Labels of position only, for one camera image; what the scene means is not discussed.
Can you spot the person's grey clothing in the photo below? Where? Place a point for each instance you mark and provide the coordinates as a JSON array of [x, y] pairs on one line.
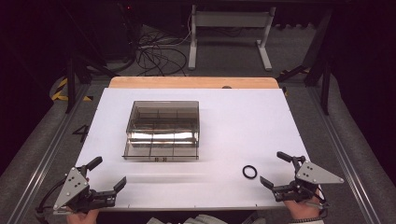
[[202, 219]]

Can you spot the person's right hand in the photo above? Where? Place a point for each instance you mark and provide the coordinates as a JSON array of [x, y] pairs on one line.
[[302, 210]]

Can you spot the white table mat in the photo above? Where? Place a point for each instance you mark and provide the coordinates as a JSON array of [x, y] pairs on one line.
[[236, 130]]

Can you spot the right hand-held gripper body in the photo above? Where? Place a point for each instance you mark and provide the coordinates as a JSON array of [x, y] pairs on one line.
[[314, 175]]

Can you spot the yellow black hazard tape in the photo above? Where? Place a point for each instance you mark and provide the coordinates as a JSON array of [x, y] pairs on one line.
[[59, 93]]

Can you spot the black metal stand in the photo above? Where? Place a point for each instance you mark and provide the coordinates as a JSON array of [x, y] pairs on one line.
[[71, 84], [325, 84]]

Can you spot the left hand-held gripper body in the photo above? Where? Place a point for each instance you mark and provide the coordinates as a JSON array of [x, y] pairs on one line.
[[73, 189]]

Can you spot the person's left hand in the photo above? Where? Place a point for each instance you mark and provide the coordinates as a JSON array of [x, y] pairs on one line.
[[81, 218]]

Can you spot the clear smoky drawer box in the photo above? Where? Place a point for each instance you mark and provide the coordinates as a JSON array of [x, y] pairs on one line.
[[163, 124]]

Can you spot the aluminium floor rail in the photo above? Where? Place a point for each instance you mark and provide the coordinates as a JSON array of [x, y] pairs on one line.
[[341, 155], [46, 161]]

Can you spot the white metal desk frame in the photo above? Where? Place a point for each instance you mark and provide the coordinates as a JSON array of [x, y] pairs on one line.
[[230, 19]]

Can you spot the dark equipment cabinet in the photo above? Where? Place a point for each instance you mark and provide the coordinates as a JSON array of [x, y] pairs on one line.
[[120, 28]]

